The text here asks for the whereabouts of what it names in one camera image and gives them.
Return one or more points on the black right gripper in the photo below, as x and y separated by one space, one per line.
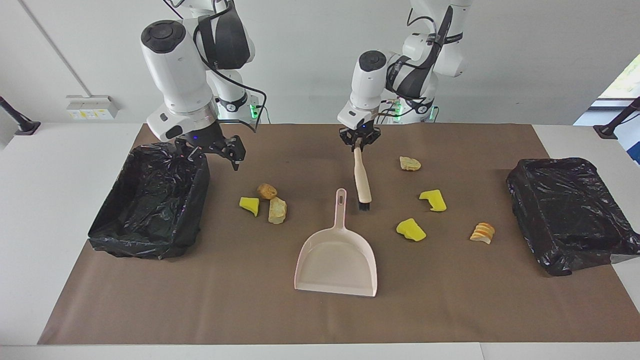
205 141

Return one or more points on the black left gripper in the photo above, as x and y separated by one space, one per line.
361 131

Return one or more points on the pink hand brush black bristles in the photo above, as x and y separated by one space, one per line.
362 180

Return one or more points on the pale food toy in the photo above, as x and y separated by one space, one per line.
410 163

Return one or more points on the small yellow sponge piece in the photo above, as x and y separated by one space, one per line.
250 204

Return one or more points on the beige bread chunk toy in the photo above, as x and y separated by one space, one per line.
277 211

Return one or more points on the notched yellow sponge piece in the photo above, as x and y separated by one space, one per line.
435 202

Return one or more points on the pink plastic dustpan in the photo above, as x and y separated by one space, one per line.
335 265

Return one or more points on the orange sliced bread toy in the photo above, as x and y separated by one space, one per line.
483 233

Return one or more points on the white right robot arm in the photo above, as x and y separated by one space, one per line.
175 75

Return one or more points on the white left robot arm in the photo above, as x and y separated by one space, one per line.
367 85

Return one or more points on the bin lined with black bag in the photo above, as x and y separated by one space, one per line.
150 210
570 215

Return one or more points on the brown paper table mat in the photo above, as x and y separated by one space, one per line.
320 310

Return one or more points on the bright window opening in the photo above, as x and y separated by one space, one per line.
627 80

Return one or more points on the white wall socket box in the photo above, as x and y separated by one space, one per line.
92 107

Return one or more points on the black camera stand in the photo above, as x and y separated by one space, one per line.
615 122
20 120

